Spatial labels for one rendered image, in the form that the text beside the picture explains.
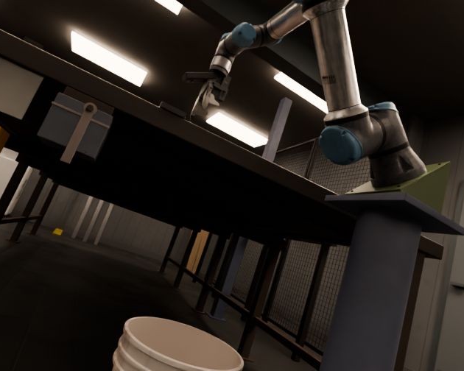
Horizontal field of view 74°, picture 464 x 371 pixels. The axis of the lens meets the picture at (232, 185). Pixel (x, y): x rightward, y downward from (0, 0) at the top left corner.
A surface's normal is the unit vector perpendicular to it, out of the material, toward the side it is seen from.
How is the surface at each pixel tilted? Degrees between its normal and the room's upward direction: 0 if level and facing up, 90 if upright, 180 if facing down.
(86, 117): 90
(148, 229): 90
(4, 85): 90
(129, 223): 90
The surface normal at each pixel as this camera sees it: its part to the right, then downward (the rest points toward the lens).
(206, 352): -0.36, -0.38
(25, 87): 0.39, -0.07
